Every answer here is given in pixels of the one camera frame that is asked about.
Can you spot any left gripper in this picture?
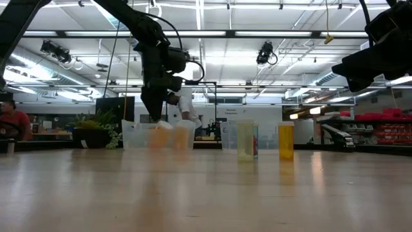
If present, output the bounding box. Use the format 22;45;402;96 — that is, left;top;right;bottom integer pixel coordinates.
133;41;183;122

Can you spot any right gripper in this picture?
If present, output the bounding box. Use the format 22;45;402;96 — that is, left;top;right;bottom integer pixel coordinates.
331;32;412;93

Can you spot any large orange pill bottle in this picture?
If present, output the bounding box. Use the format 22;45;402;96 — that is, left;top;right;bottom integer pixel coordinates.
147;120;174;150
173;119;194;151

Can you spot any small amber pill bottle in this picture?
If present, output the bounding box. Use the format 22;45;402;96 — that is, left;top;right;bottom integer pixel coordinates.
277;121;295;162

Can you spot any pale yellow pill bottle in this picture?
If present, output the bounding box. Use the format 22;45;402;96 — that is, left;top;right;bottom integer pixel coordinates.
236;118;255;162

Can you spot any clear plastic bin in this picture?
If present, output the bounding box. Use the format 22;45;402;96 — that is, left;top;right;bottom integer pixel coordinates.
220;119;280;151
121;119;196;151

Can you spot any red storage bin shelf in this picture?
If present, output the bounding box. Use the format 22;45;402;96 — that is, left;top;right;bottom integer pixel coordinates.
317;108;412;146

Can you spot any person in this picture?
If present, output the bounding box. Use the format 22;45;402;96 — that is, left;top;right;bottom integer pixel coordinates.
165;91;203;130
0;99;33;142

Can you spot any black panel board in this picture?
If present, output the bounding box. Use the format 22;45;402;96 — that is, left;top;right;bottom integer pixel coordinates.
95;95;135;130

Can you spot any black background machine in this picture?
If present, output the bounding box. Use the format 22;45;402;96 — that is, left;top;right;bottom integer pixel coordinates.
202;118;223;140

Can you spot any black slanted rack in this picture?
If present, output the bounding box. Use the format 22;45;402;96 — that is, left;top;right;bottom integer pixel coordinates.
321;123;356;150

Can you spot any potted succulent plant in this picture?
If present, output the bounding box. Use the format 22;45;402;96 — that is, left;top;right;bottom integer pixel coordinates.
69;108;122;150

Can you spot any black overhead beam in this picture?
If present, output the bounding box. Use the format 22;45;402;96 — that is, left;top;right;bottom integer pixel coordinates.
22;30;370;39

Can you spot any yellow hanging power cord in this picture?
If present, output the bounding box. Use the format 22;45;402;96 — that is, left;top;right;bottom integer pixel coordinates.
323;0;335;45

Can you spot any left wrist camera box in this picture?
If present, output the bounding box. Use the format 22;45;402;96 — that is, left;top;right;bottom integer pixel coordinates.
166;46;188;74

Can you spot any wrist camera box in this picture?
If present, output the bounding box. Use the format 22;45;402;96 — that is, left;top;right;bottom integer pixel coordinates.
365;0;412;44
166;46;188;74

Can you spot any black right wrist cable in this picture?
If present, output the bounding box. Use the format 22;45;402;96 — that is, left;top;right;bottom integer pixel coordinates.
358;0;375;48

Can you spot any hanging black cord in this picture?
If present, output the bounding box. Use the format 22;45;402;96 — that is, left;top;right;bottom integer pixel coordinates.
102;19;120;99

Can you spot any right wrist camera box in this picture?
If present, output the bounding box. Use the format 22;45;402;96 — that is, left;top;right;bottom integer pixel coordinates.
365;0;412;44

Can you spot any black table frame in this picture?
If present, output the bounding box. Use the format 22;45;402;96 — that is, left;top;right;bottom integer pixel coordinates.
0;140;412;156

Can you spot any black ceiling-mounted camera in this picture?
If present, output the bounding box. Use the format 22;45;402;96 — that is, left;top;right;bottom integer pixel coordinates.
256;41;279;66
40;39;73;64

